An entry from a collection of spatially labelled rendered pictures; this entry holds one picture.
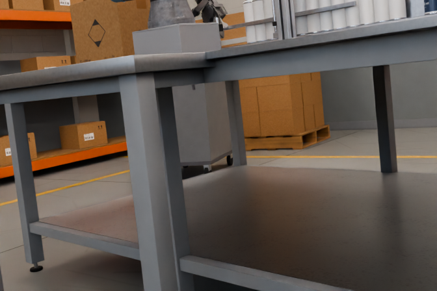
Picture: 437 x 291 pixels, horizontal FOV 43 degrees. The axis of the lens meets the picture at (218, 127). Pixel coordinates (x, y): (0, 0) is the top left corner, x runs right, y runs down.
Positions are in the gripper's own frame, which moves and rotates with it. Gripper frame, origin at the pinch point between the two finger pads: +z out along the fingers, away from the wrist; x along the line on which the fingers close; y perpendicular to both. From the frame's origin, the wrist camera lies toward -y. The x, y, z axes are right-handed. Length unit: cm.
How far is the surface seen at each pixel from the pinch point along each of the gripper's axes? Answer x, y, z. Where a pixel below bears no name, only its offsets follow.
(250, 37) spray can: -13.8, -1.8, 11.6
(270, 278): -22, -60, 95
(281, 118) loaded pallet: 187, 259, -36
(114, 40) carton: 13.3, -41.5, -8.7
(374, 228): -24, -9, 96
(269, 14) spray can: -26.6, -2.1, 10.7
